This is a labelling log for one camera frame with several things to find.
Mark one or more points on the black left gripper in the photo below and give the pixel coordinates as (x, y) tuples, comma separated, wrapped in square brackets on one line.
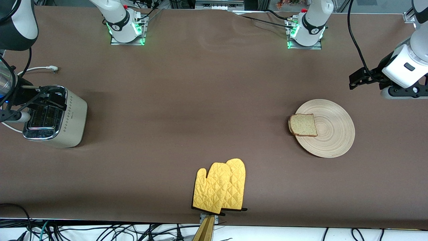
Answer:
[(378, 71)]

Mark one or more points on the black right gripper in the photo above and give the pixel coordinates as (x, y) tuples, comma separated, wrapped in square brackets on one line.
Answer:
[(24, 94)]

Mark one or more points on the round wooden plate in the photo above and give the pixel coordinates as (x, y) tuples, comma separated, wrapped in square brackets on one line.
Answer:
[(334, 134)]

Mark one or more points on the brown-crusted bread slice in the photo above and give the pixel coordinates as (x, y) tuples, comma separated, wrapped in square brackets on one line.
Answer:
[(303, 125)]

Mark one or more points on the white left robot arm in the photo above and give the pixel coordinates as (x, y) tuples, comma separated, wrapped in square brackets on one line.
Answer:
[(312, 20)]

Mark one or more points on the silver two-slot toaster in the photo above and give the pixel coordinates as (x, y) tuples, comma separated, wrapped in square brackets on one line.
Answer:
[(72, 124)]

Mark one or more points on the small metal clamp plate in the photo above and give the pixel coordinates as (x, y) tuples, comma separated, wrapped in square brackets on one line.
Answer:
[(217, 219)]

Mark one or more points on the yellow quilted oven mitt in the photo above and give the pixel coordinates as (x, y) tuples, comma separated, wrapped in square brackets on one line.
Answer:
[(238, 180), (210, 190)]

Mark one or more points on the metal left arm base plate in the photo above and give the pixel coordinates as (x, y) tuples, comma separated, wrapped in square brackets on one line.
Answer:
[(316, 47)]

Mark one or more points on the aluminium corner bracket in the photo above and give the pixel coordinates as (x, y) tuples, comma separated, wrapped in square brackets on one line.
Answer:
[(408, 17)]

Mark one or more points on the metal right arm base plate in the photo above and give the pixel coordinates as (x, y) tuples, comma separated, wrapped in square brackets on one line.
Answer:
[(115, 42)]

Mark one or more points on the aluminium profile frame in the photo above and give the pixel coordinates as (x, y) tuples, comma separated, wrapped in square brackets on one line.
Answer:
[(217, 5)]

